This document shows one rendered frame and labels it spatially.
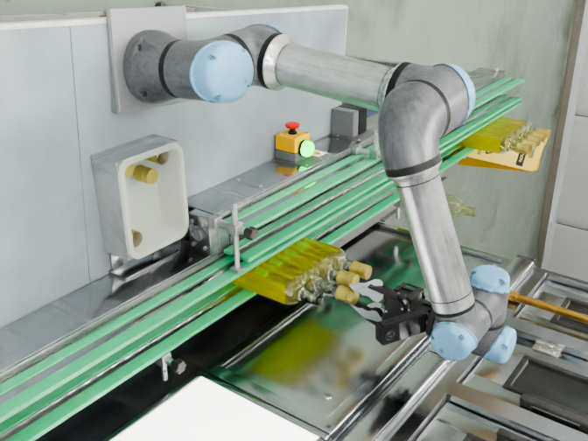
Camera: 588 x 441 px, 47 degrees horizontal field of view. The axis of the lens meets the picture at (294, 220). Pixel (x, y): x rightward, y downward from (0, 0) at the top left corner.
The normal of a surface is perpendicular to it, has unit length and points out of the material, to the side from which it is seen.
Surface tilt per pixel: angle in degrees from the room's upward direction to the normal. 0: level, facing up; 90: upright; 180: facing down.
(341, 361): 91
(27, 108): 0
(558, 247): 90
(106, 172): 90
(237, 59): 8
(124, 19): 4
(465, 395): 90
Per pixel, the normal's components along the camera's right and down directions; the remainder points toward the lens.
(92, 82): 0.80, 0.25
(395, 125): -0.56, -0.12
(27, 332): 0.00, -0.91
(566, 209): -0.60, 0.34
